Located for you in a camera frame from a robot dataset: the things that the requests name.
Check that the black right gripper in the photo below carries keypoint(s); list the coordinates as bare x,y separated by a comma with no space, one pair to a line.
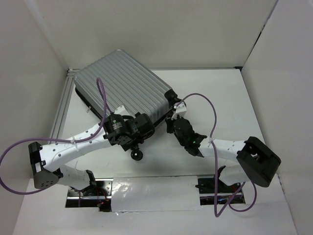
170,121

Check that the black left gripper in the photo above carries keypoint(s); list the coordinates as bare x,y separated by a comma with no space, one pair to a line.
139,139

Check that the grey suitcase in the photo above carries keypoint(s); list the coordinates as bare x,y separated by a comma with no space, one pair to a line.
119,79

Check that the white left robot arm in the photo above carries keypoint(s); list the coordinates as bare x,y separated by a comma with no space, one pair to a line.
49,162

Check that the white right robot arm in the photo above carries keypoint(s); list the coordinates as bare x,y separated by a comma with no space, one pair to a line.
254,161

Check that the white foil tape sheet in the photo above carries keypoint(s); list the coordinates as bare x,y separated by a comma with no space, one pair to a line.
155,194

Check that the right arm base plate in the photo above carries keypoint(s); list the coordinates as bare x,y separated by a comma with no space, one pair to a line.
206,190

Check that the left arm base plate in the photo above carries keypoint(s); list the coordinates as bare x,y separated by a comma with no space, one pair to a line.
100,198

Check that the aluminium frame rail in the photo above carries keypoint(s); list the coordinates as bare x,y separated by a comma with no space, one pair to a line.
61,113

